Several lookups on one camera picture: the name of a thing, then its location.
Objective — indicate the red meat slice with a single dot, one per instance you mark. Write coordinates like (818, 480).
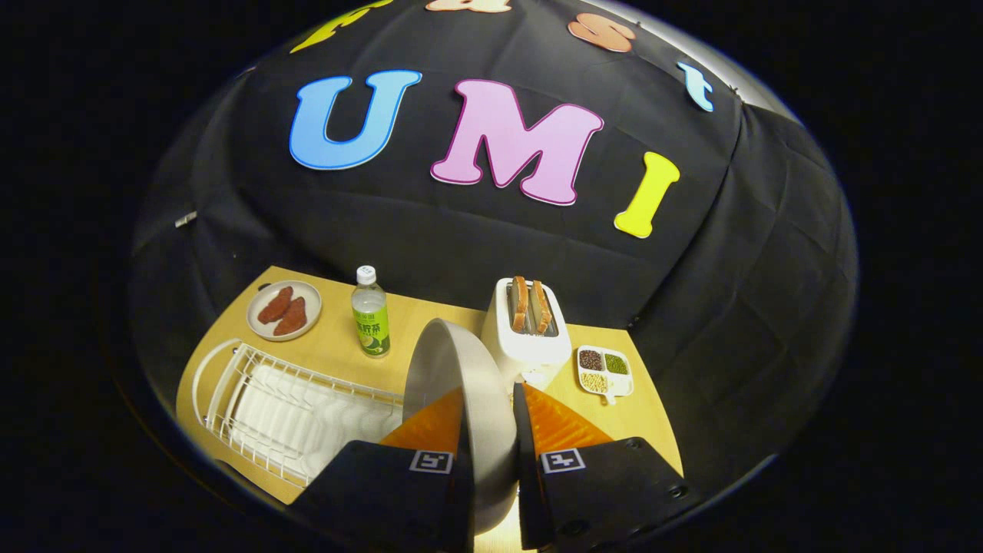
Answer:
(275, 305)
(290, 316)

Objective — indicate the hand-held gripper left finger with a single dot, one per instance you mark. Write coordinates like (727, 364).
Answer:
(384, 499)

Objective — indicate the green bean pile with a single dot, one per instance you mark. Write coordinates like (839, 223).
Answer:
(616, 363)

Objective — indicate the small beige plate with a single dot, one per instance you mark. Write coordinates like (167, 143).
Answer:
(314, 306)

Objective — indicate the red bean pile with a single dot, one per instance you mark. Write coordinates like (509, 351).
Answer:
(590, 359)

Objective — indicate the green tea bottle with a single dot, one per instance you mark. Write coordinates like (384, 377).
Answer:
(371, 326)

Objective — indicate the toasted bread slice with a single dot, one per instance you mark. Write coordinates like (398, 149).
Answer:
(521, 303)
(542, 307)

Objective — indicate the yellow soybean pile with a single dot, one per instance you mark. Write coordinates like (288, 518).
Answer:
(594, 382)

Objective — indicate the small white cloth clip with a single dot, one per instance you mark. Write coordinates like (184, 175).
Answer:
(185, 220)

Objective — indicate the grey round plate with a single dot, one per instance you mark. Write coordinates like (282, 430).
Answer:
(453, 361)

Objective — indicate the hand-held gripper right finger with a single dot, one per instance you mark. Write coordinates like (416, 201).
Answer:
(526, 476)

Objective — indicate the white toaster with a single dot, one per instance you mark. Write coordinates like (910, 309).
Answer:
(530, 357)

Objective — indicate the white divided dish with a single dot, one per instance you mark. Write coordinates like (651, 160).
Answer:
(620, 384)

